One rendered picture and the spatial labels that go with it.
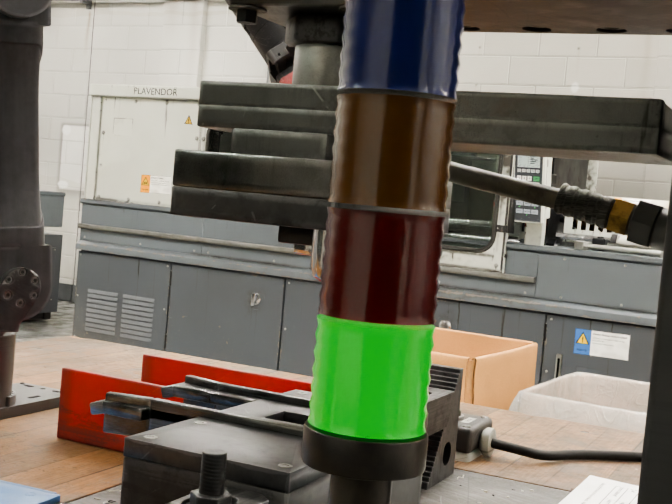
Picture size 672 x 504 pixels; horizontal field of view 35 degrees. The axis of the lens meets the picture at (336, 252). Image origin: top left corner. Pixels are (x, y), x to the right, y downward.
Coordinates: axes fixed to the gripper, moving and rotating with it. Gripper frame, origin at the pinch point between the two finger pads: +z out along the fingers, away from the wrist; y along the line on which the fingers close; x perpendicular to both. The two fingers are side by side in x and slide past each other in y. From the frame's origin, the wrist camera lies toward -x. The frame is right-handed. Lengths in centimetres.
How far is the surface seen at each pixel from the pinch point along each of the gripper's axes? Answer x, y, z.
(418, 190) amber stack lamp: 13, -68, 25
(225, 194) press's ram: 16.1, -44.4, 14.0
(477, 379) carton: -30, 189, 20
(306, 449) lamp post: 19, -64, 29
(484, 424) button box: 4.5, -1.0, 31.3
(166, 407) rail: 25.3, -34.1, 20.4
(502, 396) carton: -36, 206, 27
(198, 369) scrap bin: 24.1, -2.6, 13.4
